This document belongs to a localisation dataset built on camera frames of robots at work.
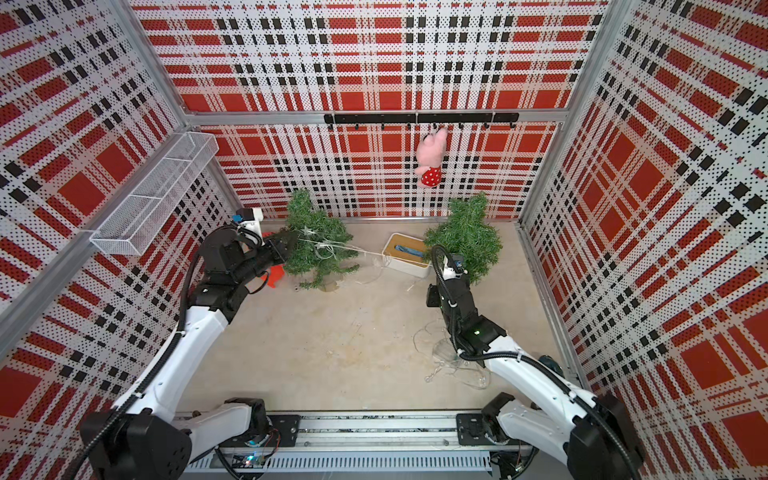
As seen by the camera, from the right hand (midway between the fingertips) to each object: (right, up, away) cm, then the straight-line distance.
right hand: (440, 274), depth 80 cm
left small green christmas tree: (-36, +4, -1) cm, 37 cm away
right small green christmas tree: (+7, +12, 0) cm, 14 cm away
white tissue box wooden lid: (-9, +5, +27) cm, 29 cm away
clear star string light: (-29, +7, -5) cm, 31 cm away
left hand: (-36, +11, -5) cm, 38 cm away
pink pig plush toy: (-2, +37, +12) cm, 39 cm away
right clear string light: (-1, -21, +8) cm, 22 cm away
